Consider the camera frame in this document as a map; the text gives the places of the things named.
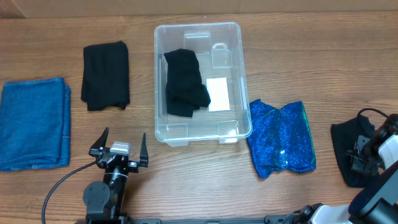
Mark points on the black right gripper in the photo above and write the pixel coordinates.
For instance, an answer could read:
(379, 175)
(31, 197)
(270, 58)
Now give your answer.
(360, 154)

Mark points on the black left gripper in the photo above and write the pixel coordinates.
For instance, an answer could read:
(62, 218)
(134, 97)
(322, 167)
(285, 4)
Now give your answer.
(134, 167)

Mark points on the black cloth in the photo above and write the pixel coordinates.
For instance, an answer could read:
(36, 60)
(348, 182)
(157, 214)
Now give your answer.
(185, 91)
(106, 76)
(343, 137)

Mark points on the blue sparkly cloth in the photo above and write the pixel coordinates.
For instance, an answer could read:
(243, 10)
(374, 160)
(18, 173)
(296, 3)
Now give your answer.
(281, 139)

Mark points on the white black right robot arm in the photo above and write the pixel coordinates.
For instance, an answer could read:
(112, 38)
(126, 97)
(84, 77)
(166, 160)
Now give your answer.
(377, 201)

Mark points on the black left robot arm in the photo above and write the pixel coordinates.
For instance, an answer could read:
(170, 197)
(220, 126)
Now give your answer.
(104, 199)

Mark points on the folded blue denim jeans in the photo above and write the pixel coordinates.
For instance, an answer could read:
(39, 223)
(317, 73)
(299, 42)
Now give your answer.
(35, 124)

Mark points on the white label in bin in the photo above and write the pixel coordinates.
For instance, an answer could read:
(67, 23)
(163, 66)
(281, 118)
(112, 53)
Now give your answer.
(218, 92)

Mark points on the clear plastic storage bin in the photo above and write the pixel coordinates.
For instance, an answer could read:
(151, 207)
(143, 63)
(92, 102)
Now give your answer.
(219, 50)

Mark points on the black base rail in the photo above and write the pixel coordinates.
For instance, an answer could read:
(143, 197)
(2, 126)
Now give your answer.
(268, 219)

